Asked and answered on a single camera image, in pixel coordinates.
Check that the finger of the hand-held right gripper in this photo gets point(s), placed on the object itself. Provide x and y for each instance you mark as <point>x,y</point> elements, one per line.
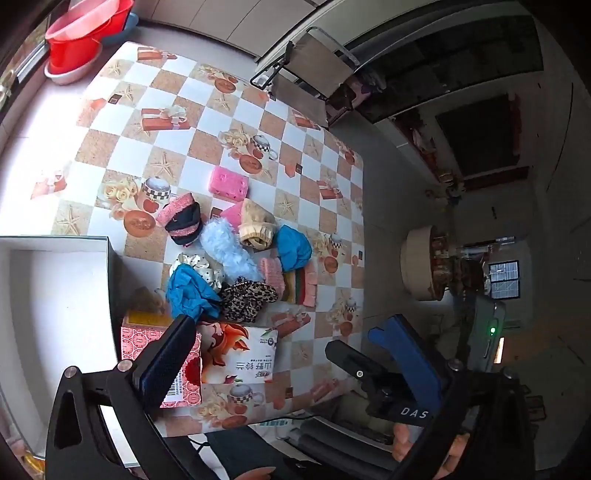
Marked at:
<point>351,362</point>

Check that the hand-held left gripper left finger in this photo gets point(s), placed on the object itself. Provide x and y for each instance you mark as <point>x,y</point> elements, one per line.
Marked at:
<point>168,355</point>

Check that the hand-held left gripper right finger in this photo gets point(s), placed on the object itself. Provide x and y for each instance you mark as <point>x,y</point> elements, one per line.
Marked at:
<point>406,355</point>

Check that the blue cloth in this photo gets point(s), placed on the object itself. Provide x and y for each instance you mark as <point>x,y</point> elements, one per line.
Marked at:
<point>189,295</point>
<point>293,247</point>

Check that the cream polka dot scrunchie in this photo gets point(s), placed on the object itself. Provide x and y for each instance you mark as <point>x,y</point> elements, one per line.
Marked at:
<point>203,272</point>

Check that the leopard print scrunchie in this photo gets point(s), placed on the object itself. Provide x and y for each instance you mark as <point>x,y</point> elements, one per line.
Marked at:
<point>244,300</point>

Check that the pink knit cloth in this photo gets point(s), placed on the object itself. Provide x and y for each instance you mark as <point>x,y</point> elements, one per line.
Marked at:
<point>272,277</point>

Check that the light blue fluffy scrunchie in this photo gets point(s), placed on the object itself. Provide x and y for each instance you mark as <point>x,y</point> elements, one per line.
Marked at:
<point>226,249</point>

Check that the white cardboard box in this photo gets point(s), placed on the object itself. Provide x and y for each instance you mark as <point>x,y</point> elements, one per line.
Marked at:
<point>51,295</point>

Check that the pink and black knit hat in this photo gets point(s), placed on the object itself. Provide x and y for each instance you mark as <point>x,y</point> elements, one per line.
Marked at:
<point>182,221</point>

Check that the pink sponge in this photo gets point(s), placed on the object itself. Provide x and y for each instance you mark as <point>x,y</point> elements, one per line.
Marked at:
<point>232,214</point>
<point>228,183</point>

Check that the beige knit hat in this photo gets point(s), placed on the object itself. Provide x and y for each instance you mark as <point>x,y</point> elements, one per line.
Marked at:
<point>256,224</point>

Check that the person's right hand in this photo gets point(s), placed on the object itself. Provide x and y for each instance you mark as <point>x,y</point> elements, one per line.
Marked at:
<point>402,445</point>

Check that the red patterned box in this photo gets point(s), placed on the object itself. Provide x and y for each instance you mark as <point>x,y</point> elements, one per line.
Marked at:
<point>136,341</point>

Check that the yellow box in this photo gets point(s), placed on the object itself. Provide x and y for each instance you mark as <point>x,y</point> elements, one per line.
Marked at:
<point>147,319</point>

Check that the white device with green light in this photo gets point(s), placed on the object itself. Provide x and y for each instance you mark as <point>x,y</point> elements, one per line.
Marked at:
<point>493,330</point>

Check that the pink striped towels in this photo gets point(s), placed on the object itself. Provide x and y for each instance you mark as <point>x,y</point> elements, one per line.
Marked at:
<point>302,284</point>

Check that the barred window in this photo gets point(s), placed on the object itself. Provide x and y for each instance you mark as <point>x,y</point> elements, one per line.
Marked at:
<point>504,279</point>

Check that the checked printed tablecloth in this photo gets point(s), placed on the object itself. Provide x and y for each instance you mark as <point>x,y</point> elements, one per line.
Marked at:
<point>134,152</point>

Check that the folding chair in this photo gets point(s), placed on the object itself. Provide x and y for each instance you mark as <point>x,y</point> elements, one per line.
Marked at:
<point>314,69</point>

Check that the pale pink basin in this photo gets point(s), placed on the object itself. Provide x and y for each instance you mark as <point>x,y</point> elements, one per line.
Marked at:
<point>64,76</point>

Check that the red plastic bucket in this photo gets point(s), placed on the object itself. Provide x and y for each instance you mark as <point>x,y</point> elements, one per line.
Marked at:
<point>74,53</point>

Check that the blue basin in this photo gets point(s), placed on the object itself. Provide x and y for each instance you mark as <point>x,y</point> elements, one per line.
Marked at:
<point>122,34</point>

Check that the white cabinet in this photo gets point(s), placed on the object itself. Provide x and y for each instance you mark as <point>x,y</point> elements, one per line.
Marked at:
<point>258,23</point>

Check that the translucent pink basin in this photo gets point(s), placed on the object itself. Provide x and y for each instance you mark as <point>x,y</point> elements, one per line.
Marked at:
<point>85,21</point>

